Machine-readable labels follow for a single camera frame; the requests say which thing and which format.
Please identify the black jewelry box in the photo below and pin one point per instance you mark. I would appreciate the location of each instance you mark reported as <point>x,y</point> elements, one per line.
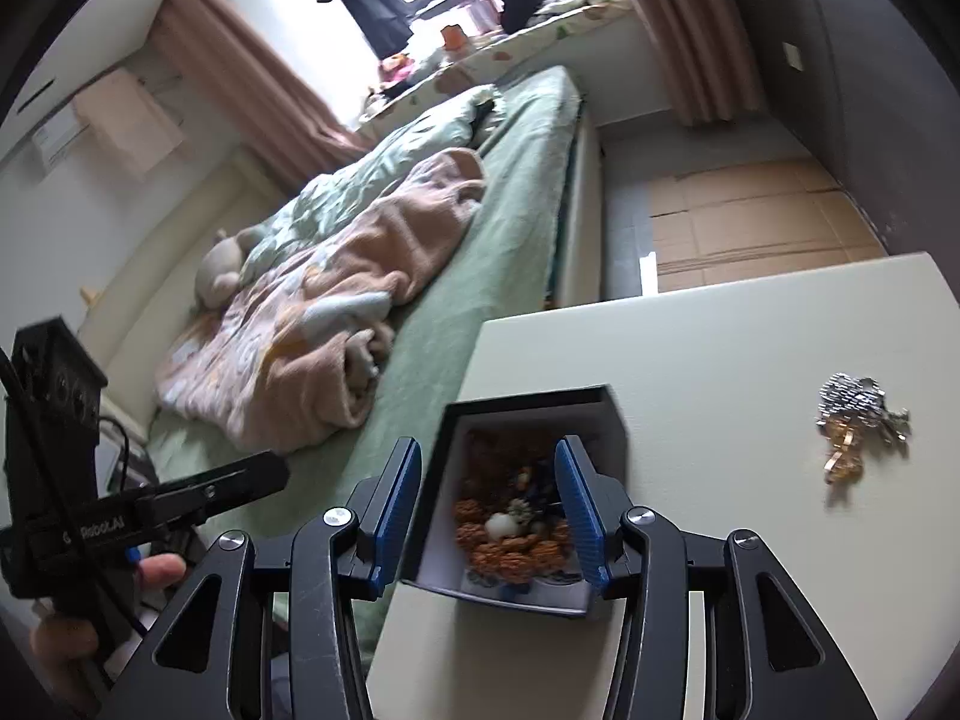
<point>540,397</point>

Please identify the window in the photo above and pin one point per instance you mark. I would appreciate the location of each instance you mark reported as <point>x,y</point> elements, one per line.
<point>262,0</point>

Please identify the pink fleece blanket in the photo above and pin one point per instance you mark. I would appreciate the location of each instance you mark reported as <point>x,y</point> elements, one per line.
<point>337,277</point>

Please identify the white air conditioner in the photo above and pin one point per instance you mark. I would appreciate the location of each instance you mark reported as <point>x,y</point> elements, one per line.
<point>56,141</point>

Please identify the cream bed headboard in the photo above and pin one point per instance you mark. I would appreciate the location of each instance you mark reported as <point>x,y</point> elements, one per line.
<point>150,262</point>

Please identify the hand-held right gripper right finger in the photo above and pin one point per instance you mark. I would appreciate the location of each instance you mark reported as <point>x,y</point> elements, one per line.
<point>581,517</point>

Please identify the silver white jewelry piece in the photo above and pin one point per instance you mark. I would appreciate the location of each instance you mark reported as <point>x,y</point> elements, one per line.
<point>851,397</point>

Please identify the hanging dark clothes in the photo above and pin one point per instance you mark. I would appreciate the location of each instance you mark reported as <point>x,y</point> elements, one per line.
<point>367,0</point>

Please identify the orange box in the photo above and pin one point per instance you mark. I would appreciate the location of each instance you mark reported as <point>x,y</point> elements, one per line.
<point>454,37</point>

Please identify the beige plush toy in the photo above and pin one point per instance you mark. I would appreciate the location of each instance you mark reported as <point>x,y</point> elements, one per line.
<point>217,270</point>

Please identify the light green duvet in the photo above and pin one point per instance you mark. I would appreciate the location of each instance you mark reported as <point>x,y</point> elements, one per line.
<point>352,172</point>

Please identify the flat cardboard sheet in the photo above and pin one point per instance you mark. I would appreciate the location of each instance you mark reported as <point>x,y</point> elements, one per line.
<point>750,217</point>

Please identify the pile of toys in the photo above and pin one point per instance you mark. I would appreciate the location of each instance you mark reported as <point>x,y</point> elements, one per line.
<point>397,71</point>

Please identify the wall socket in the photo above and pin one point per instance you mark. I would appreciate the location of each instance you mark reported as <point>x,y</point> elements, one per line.
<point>793,55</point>

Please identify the beige hanging bag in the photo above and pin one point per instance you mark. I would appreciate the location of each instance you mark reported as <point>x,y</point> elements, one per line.
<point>127,124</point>

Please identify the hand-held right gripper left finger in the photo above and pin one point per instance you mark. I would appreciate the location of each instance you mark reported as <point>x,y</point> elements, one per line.
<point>394,517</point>

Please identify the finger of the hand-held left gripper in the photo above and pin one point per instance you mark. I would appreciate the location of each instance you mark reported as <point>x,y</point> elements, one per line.
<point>225,484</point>

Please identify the person's left hand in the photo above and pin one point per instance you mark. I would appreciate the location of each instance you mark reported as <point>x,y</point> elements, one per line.
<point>161,571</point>

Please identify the patterned window seat cushion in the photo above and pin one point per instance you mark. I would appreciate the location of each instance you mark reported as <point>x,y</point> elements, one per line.
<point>525,41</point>

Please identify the bed with green sheet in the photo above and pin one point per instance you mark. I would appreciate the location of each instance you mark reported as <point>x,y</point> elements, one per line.
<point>465,277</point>

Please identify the pink curtain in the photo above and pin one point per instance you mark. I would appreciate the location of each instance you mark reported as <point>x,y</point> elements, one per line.
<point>690,30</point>
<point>255,67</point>

